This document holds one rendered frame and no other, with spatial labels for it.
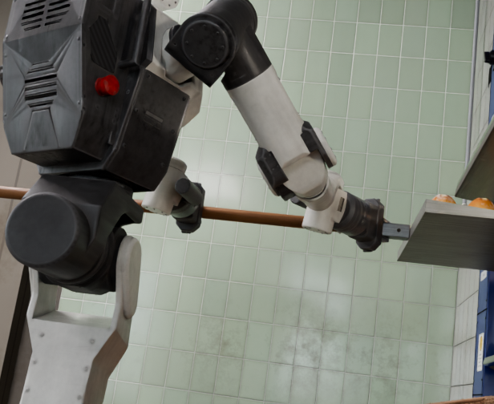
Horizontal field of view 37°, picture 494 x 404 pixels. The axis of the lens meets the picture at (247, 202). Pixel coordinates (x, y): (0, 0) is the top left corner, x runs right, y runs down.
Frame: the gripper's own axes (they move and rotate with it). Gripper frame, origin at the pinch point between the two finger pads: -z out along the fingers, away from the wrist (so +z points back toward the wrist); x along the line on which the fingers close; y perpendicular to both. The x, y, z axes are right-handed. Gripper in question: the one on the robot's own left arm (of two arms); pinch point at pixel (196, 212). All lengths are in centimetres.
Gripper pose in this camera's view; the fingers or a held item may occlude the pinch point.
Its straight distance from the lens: 180.9
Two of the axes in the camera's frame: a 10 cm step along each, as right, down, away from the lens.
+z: -2.2, -2.7, -9.4
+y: 9.7, 0.7, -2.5
